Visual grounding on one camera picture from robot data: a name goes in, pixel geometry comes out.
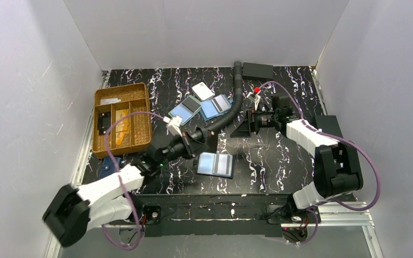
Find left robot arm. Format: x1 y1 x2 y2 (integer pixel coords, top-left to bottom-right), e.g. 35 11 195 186
42 116 232 247

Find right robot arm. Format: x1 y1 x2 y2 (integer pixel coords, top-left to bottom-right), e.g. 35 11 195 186
243 93 363 214

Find blue card holder open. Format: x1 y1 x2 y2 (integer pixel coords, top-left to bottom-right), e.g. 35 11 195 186
200 94 233 121

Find green card holder open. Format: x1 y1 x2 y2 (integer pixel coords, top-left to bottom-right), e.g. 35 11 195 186
168 95 201 126

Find white card case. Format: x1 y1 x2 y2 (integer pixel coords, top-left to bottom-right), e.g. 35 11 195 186
191 82 215 102

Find gold cards in tray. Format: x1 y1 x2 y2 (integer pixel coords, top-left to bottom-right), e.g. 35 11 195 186
115 109 130 146

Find black card in tray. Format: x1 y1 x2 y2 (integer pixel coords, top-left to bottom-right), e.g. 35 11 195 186
97 111 111 135

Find white card in tray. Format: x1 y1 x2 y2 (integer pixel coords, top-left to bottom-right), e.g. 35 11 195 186
100 98 122 105

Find black box at right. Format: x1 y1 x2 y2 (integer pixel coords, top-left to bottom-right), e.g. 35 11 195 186
311 115 344 142

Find black box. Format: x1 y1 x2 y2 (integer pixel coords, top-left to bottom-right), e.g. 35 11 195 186
311 115 344 142
242 62 274 81

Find black box at back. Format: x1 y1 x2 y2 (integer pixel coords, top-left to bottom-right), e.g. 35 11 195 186
242 62 274 81

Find woven wicker tray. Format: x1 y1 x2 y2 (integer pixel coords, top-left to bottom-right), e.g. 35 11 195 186
92 83 152 159

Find black corrugated hose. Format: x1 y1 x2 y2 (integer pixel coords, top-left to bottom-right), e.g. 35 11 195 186
196 61 245 138

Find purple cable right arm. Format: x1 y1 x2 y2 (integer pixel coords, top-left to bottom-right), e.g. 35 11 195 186
258 81 382 245

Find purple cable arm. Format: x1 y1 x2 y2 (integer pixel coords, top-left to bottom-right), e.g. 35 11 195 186
101 111 170 252
258 81 382 245

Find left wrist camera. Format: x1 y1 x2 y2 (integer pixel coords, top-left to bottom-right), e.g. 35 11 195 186
163 116 182 136

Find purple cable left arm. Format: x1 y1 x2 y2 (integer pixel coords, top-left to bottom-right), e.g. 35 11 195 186
101 111 170 252

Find aluminium frame rail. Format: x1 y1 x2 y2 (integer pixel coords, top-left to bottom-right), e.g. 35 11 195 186
46 196 383 257

